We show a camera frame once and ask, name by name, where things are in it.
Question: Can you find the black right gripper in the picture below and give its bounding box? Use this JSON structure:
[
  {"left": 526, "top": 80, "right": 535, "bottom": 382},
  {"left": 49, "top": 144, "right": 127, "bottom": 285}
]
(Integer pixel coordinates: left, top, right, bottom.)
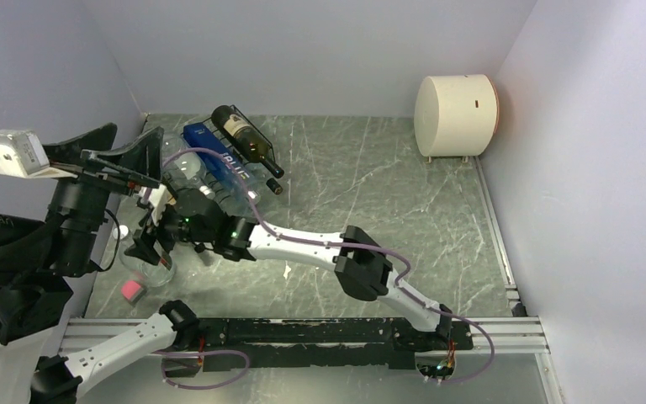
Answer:
[{"left": 124, "top": 199, "right": 215, "bottom": 265}]

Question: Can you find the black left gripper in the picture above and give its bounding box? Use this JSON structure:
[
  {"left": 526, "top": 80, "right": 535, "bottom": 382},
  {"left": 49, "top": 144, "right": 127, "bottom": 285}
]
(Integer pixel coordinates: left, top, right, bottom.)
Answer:
[{"left": 38, "top": 120, "right": 167, "bottom": 270}]

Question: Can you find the green wine bottle black neck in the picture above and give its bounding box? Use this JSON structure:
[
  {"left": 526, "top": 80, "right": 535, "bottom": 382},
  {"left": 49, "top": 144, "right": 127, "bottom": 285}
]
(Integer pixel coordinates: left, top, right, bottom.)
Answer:
[{"left": 210, "top": 104, "right": 286, "bottom": 180}]

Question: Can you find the clear bottle white cap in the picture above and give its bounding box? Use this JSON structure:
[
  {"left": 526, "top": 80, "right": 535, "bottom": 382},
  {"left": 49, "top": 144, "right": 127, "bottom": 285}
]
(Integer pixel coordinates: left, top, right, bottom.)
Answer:
[{"left": 161, "top": 134, "right": 215, "bottom": 199}]

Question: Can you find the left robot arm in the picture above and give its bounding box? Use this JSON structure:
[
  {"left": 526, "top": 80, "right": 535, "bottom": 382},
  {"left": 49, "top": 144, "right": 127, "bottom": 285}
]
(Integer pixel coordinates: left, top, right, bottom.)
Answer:
[{"left": 0, "top": 123, "right": 201, "bottom": 403}]

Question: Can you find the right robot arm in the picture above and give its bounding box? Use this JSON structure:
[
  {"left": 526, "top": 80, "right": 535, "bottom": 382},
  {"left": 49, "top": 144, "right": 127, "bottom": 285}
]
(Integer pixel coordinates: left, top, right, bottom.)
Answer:
[{"left": 124, "top": 185, "right": 453, "bottom": 352}]

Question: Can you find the pink small block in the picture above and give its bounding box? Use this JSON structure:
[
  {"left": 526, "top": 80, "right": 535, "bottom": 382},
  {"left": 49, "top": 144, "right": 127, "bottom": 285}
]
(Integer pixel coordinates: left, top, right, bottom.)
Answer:
[{"left": 120, "top": 279, "right": 146, "bottom": 305}]

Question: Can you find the cream cylindrical container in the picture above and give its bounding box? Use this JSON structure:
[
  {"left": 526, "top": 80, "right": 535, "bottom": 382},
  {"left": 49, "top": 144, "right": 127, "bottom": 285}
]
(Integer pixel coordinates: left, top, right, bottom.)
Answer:
[{"left": 414, "top": 74, "right": 500, "bottom": 157}]

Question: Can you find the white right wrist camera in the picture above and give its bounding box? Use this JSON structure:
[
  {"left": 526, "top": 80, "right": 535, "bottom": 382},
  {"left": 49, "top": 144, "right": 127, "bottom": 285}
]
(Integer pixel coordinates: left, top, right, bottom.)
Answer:
[{"left": 136, "top": 183, "right": 173, "bottom": 225}]

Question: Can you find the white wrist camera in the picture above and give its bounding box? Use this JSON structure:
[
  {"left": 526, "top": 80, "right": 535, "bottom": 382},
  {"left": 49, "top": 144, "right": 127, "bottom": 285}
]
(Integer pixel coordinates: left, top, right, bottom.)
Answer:
[
  {"left": 0, "top": 130, "right": 77, "bottom": 179},
  {"left": 136, "top": 183, "right": 173, "bottom": 225}
]

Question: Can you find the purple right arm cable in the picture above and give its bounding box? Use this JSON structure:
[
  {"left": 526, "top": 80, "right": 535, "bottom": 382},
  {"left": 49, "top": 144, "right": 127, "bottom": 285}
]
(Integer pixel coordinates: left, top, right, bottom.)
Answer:
[{"left": 161, "top": 146, "right": 495, "bottom": 387}]

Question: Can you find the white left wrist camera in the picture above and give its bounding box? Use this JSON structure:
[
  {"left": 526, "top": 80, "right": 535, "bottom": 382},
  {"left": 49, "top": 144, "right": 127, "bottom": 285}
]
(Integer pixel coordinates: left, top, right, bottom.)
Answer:
[{"left": 0, "top": 130, "right": 77, "bottom": 179}]

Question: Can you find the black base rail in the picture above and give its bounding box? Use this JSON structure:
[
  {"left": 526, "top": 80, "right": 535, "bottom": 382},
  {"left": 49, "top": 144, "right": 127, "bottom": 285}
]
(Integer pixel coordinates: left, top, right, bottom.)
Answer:
[{"left": 171, "top": 317, "right": 474, "bottom": 371}]

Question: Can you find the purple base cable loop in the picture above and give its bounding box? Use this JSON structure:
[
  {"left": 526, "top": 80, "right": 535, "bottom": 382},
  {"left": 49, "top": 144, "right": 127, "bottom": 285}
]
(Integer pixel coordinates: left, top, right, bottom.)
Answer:
[{"left": 142, "top": 343, "right": 252, "bottom": 391}]

